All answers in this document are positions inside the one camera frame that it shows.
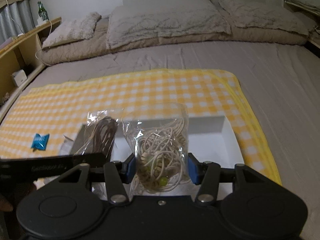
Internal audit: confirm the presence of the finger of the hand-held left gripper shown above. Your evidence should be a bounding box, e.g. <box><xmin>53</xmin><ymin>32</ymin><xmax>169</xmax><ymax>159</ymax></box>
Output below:
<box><xmin>77</xmin><ymin>152</ymin><xmax>106</xmax><ymax>169</ymax></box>

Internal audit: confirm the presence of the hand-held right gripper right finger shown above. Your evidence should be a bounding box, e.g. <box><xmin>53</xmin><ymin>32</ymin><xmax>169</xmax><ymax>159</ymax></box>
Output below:
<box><xmin>187</xmin><ymin>152</ymin><xmax>267</xmax><ymax>203</ymax></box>

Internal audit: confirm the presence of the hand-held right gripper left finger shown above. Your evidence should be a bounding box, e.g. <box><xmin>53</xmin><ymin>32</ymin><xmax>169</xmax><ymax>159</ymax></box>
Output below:
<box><xmin>58</xmin><ymin>155</ymin><xmax>137</xmax><ymax>203</ymax></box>

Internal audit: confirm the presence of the white cardboard box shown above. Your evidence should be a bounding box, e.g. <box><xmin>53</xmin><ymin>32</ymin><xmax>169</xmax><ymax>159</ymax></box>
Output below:
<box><xmin>69</xmin><ymin>115</ymin><xmax>244</xmax><ymax>201</ymax></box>

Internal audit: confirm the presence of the bag of brown cord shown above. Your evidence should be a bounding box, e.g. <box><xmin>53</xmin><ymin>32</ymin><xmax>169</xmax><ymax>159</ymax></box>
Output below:
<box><xmin>75</xmin><ymin>108</ymin><xmax>125</xmax><ymax>166</ymax></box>

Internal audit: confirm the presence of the bag of beige cord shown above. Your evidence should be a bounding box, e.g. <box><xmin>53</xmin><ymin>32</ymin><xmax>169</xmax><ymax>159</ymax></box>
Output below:
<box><xmin>121</xmin><ymin>102</ymin><xmax>192</xmax><ymax>196</ymax></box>

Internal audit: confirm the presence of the small blue packet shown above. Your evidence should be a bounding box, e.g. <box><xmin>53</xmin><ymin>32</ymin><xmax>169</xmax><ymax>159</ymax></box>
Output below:
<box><xmin>30</xmin><ymin>133</ymin><xmax>50</xmax><ymax>151</ymax></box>

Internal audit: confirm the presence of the yellow checkered blanket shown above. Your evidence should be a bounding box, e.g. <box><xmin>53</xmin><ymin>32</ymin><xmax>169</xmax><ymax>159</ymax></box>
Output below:
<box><xmin>0</xmin><ymin>68</ymin><xmax>283</xmax><ymax>188</ymax></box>

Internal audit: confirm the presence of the white tissue box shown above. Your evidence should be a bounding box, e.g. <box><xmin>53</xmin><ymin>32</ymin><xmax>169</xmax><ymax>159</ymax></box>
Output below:
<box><xmin>11</xmin><ymin>69</ymin><xmax>28</xmax><ymax>86</ymax></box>

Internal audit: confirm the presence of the wooden bedside shelf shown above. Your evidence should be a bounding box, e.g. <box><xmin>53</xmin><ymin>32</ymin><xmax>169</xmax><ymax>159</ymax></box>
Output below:
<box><xmin>0</xmin><ymin>17</ymin><xmax>62</xmax><ymax>121</ymax></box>

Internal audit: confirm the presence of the folded beige comforter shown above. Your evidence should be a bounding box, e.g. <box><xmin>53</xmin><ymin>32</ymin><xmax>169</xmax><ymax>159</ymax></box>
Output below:
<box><xmin>40</xmin><ymin>17</ymin><xmax>311</xmax><ymax>67</ymax></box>

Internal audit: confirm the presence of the pink flat box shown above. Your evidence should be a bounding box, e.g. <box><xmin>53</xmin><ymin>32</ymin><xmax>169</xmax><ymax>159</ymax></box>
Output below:
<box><xmin>0</xmin><ymin>37</ymin><xmax>14</xmax><ymax>48</ymax></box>

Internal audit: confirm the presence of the small fuzzy beige pillow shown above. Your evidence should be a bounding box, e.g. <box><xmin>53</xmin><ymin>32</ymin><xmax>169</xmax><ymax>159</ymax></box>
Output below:
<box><xmin>42</xmin><ymin>12</ymin><xmax>103</xmax><ymax>50</ymax></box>

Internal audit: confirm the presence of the grey curtain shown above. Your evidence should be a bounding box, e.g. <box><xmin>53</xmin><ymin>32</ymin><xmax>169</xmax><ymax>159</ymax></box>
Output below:
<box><xmin>0</xmin><ymin>0</ymin><xmax>36</xmax><ymax>44</ymax></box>

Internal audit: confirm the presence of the large quilted beige pillow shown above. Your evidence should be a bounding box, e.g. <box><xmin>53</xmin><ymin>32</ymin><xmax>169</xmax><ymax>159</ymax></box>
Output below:
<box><xmin>106</xmin><ymin>0</ymin><xmax>232</xmax><ymax>50</ymax></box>

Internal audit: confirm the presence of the green glass bottle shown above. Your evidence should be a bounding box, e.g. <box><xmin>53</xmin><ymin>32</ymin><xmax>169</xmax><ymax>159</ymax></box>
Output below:
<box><xmin>37</xmin><ymin>1</ymin><xmax>49</xmax><ymax>22</ymax></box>

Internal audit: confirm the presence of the long fuzzy beige pillow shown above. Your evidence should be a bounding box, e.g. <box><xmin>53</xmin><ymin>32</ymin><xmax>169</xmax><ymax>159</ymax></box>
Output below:
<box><xmin>218</xmin><ymin>0</ymin><xmax>310</xmax><ymax>37</ymax></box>

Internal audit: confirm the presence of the white shelf unit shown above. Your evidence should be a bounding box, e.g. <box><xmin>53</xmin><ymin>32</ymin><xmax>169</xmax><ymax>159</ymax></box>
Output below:
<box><xmin>283</xmin><ymin>0</ymin><xmax>320</xmax><ymax>53</ymax></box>

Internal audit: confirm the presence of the white cable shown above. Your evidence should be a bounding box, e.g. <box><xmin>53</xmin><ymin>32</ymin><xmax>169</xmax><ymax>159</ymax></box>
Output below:
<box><xmin>35</xmin><ymin>19</ymin><xmax>53</xmax><ymax>61</ymax></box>

